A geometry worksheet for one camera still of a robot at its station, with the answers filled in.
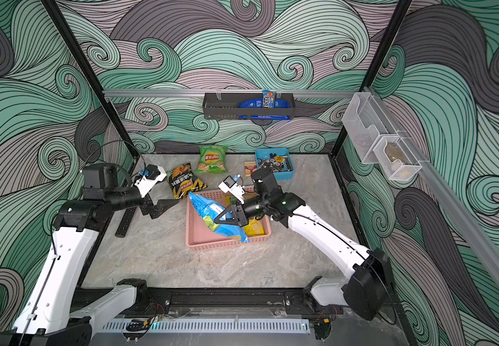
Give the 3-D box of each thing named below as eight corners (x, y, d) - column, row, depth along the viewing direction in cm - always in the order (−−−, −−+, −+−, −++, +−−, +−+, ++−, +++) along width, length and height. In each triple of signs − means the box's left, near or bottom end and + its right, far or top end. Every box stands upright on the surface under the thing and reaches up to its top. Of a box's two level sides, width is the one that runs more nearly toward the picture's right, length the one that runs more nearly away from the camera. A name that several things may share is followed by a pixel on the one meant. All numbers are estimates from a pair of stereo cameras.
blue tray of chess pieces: (256, 180, 111) (256, 176, 108) (255, 152, 125) (255, 148, 122) (294, 180, 111) (295, 176, 108) (288, 152, 125) (289, 148, 122)
